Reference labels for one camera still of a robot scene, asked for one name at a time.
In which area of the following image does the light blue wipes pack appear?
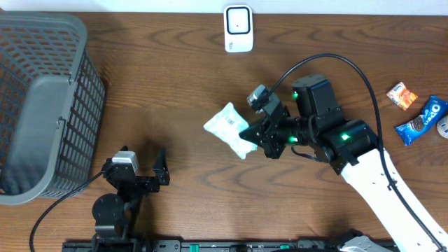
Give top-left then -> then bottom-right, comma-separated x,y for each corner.
204,102 -> 258,159

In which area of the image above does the orange snack packet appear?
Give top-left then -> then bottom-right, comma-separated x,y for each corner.
386,82 -> 418,111

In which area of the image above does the blue Oreo cookie pack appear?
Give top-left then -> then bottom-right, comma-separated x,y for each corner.
395,95 -> 447,146

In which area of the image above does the green lidded can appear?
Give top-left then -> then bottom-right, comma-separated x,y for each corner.
436,115 -> 448,139

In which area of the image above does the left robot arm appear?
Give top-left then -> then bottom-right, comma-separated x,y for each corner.
92,146 -> 170,251

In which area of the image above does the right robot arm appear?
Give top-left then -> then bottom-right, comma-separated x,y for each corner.
240,74 -> 447,251

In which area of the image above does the white barcode scanner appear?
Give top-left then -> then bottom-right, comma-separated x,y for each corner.
223,5 -> 254,53

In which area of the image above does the grey plastic mesh basket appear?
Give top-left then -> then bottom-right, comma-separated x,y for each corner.
1,11 -> 106,205

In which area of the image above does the left black cable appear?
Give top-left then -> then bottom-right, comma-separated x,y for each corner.
29,169 -> 106,252

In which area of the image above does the black cable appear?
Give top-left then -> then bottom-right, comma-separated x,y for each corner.
267,52 -> 448,251
29,169 -> 106,252

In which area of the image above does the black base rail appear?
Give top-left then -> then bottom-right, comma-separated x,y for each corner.
62,239 -> 414,252

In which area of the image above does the right black cable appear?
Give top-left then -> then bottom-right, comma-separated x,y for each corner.
267,52 -> 448,251

